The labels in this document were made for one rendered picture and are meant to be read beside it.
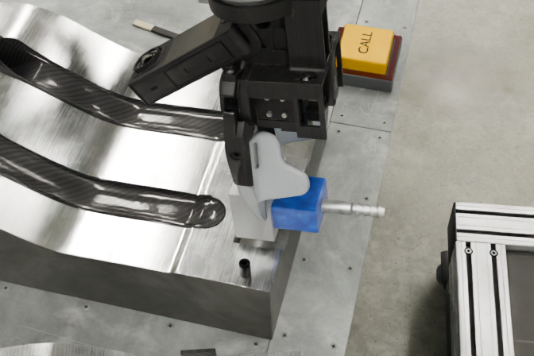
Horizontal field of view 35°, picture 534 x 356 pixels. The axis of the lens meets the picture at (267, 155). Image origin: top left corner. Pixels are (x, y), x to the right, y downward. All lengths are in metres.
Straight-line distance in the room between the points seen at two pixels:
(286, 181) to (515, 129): 1.46
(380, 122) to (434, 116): 1.11
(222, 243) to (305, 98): 0.20
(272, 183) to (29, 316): 0.31
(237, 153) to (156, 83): 0.08
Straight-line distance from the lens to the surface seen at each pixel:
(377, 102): 1.01
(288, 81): 0.62
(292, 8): 0.60
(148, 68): 0.67
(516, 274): 1.60
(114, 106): 0.91
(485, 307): 1.53
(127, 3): 1.15
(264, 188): 0.69
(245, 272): 0.74
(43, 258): 0.83
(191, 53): 0.64
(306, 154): 0.85
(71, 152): 0.86
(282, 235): 0.79
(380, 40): 1.03
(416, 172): 1.97
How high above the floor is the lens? 1.53
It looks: 51 degrees down
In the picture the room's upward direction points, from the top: 2 degrees counter-clockwise
